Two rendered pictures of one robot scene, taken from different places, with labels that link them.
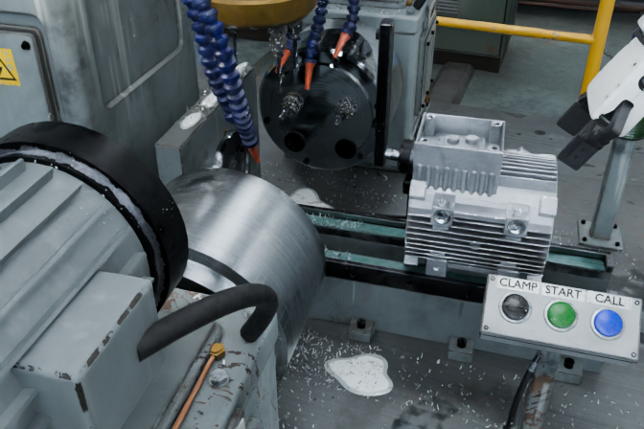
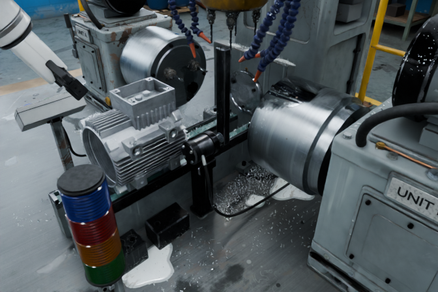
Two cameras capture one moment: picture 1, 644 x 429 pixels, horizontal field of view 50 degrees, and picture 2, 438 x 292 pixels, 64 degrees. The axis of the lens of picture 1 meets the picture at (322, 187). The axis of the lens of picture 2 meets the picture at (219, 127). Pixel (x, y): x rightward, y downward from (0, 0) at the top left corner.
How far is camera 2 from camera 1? 1.61 m
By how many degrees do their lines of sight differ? 95
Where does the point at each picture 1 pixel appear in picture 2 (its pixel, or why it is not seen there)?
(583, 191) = not seen: outside the picture
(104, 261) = not seen: outside the picture
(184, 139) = (219, 42)
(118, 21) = not seen: outside the picture
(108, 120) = (244, 30)
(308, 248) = (141, 64)
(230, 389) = (91, 26)
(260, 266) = (131, 43)
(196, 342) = (105, 21)
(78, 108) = not seen: hidden behind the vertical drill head
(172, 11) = (309, 21)
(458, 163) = (131, 92)
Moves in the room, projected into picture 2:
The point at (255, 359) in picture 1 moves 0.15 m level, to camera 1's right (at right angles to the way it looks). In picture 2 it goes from (95, 30) to (58, 42)
